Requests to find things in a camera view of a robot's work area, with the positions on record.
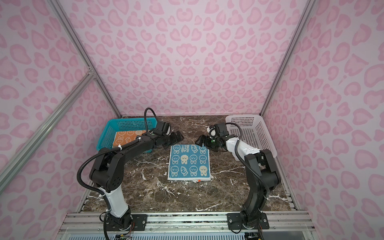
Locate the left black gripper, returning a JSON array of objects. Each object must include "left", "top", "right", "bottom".
[{"left": 162, "top": 130, "right": 185, "bottom": 149}]

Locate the blue patterned towel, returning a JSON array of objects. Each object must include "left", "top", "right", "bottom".
[{"left": 168, "top": 145, "right": 211, "bottom": 181}]

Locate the white plastic basket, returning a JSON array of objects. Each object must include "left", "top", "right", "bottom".
[{"left": 225, "top": 115, "right": 278, "bottom": 158}]

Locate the orange patterned towel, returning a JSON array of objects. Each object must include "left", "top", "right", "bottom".
[{"left": 113, "top": 130, "right": 146, "bottom": 148}]

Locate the teal plastic basket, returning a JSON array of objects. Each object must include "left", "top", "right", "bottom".
[{"left": 97, "top": 118, "right": 146, "bottom": 151}]

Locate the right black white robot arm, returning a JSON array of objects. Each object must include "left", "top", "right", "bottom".
[{"left": 195, "top": 135, "right": 281, "bottom": 231}]

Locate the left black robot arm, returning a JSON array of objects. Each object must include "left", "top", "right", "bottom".
[{"left": 90, "top": 131, "right": 184, "bottom": 229}]

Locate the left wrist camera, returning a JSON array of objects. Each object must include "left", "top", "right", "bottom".
[{"left": 153, "top": 121, "right": 171, "bottom": 136}]

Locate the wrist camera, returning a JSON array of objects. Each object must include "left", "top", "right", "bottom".
[
  {"left": 153, "top": 121, "right": 171, "bottom": 136},
  {"left": 208, "top": 123, "right": 230, "bottom": 138}
]

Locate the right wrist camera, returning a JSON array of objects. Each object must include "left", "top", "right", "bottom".
[{"left": 208, "top": 123, "right": 230, "bottom": 138}]

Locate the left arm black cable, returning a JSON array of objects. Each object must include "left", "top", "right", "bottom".
[{"left": 76, "top": 107, "right": 161, "bottom": 196}]

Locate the aluminium frame strut left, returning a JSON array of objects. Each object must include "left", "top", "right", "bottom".
[{"left": 1, "top": 71, "right": 95, "bottom": 193}]

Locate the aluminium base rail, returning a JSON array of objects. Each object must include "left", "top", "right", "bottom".
[{"left": 55, "top": 209, "right": 319, "bottom": 240}]

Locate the aluminium frame post right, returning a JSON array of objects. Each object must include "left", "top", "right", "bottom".
[{"left": 260, "top": 0, "right": 319, "bottom": 118}]

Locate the aluminium frame post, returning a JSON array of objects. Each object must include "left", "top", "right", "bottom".
[
  {"left": 47, "top": 0, "right": 123, "bottom": 118},
  {"left": 260, "top": 0, "right": 319, "bottom": 118}
]

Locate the aluminium frame post left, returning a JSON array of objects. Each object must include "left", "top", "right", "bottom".
[{"left": 47, "top": 0, "right": 123, "bottom": 118}]

